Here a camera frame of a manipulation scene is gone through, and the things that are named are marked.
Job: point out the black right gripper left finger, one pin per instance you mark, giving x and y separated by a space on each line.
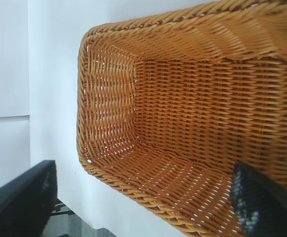
17 209

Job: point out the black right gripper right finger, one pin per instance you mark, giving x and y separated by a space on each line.
269 209

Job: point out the brown woven wicker basket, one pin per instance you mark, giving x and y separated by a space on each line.
182 98

